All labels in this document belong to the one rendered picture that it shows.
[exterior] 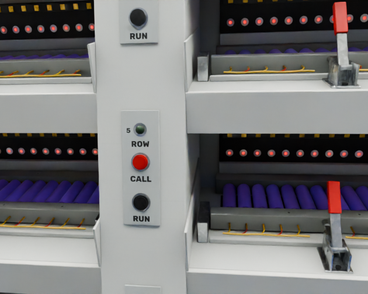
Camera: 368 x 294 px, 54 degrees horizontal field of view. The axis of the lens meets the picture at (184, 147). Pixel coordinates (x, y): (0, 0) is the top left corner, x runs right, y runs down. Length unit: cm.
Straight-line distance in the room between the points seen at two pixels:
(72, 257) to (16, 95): 19
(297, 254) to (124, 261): 19
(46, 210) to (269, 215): 28
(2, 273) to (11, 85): 22
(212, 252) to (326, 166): 23
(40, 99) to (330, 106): 30
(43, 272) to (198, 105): 26
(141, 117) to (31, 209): 22
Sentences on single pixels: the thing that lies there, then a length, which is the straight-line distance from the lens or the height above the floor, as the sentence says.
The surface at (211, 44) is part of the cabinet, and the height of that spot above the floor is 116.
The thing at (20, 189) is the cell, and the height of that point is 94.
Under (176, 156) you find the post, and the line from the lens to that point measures 38.
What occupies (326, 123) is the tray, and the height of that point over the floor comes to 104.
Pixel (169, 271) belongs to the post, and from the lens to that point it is 41.
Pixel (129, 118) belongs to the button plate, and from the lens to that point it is 38.
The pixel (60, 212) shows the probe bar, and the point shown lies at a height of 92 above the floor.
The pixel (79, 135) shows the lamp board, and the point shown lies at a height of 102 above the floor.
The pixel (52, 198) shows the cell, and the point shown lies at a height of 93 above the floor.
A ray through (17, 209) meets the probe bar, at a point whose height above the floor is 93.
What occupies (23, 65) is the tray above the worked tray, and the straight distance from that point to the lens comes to 51.
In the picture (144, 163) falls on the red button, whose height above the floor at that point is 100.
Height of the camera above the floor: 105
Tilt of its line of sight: 5 degrees down
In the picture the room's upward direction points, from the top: straight up
